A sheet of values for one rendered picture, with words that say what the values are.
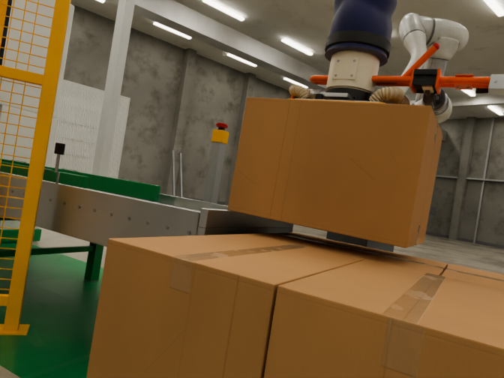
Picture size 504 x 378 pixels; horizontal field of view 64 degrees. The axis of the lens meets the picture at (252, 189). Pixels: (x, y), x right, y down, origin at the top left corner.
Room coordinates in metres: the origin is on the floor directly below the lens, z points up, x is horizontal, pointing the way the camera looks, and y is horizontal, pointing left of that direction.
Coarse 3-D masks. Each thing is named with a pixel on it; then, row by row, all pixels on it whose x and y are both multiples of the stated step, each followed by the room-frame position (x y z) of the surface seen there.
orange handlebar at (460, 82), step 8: (312, 80) 1.50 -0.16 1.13; (320, 80) 1.48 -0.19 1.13; (376, 80) 1.38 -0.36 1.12; (384, 80) 1.36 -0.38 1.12; (392, 80) 1.35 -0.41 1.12; (400, 80) 1.34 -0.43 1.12; (408, 80) 1.32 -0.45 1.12; (440, 80) 1.27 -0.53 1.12; (448, 80) 1.26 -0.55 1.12; (456, 80) 1.25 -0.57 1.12; (464, 80) 1.24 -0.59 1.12; (472, 80) 1.23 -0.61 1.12; (480, 80) 1.22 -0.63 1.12; (488, 80) 1.21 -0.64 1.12; (456, 88) 1.29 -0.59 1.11; (464, 88) 1.28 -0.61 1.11
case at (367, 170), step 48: (240, 144) 1.41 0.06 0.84; (288, 144) 1.32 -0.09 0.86; (336, 144) 1.24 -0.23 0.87; (384, 144) 1.17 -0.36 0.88; (432, 144) 1.25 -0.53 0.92; (240, 192) 1.40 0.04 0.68; (288, 192) 1.31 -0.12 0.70; (336, 192) 1.23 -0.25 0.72; (384, 192) 1.16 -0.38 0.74; (432, 192) 1.45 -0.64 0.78; (384, 240) 1.15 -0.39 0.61
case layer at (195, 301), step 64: (128, 256) 0.82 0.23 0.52; (192, 256) 0.79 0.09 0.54; (256, 256) 0.92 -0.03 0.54; (320, 256) 1.08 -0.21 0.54; (384, 256) 1.32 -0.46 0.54; (128, 320) 0.81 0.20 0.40; (192, 320) 0.74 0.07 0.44; (256, 320) 0.67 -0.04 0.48; (320, 320) 0.62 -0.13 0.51; (384, 320) 0.58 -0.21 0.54; (448, 320) 0.60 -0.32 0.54
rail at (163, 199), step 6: (108, 192) 2.43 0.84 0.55; (138, 198) 2.31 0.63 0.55; (162, 198) 2.22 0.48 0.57; (168, 198) 2.20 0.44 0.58; (174, 198) 2.18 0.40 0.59; (180, 198) 2.16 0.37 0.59; (186, 198) 2.19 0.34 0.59; (168, 204) 2.20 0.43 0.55; (174, 204) 2.18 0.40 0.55; (180, 204) 2.16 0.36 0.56; (186, 204) 2.14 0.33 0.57; (192, 204) 2.12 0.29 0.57; (198, 204) 2.10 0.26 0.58; (204, 204) 2.09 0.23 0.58; (210, 204) 2.07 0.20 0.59; (216, 204) 2.05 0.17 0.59
